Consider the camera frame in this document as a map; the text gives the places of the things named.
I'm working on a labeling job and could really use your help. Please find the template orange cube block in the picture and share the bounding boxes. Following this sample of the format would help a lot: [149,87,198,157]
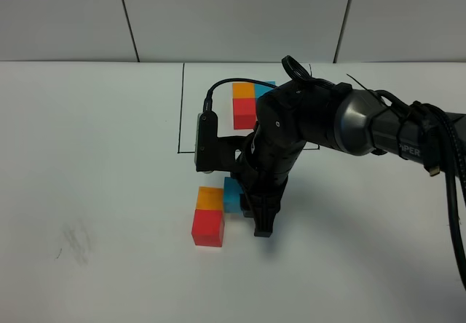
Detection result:
[232,82,255,99]

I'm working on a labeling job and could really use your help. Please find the template blue cube block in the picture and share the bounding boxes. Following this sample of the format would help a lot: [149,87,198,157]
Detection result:
[254,81,276,99]

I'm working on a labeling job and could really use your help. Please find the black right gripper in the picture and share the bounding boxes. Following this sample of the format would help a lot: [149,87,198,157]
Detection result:
[232,119,304,238]

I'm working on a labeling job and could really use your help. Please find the right camera black cable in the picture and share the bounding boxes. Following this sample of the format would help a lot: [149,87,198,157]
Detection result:
[202,78,277,113]

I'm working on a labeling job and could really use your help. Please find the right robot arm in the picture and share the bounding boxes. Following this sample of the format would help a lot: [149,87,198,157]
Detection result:
[235,80,465,237]

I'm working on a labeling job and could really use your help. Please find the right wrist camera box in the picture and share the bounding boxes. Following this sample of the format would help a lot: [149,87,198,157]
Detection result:
[194,111,245,172]

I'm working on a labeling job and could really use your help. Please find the template red cube block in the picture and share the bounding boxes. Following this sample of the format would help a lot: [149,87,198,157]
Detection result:
[232,98,256,130]

